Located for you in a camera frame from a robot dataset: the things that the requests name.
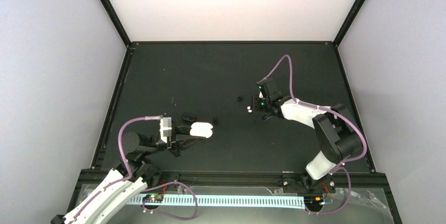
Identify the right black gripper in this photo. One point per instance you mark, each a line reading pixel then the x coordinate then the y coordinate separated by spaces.
pixel 254 105

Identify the white earbud charging case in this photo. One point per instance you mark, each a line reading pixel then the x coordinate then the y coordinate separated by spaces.
pixel 201 129

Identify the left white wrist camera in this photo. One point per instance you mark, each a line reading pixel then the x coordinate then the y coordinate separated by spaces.
pixel 165 129

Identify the black front mounting rail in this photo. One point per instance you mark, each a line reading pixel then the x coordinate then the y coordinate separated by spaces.
pixel 290 182

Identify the black frame post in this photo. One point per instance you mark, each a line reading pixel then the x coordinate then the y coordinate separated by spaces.
pixel 348 21
pixel 112 14

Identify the black earbud charging case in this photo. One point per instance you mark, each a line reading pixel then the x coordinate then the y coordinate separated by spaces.
pixel 188 117

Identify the white slotted cable duct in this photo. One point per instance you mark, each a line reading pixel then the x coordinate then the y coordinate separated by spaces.
pixel 292 202

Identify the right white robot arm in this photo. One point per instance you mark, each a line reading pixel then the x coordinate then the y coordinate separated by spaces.
pixel 337 134

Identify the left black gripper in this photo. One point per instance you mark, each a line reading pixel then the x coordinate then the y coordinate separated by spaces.
pixel 176 141

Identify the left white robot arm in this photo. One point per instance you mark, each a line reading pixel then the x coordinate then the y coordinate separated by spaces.
pixel 137 174

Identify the left black frame post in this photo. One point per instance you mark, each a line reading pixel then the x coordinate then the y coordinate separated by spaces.
pixel 112 14

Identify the right black frame post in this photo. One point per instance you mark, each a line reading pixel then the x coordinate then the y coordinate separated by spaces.
pixel 348 21

